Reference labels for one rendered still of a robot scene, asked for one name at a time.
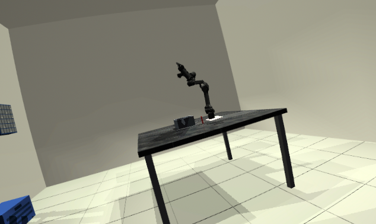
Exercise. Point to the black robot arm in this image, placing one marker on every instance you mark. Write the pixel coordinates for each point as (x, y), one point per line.
(205, 88)

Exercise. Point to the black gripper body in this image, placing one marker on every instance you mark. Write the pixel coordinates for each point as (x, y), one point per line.
(183, 69)

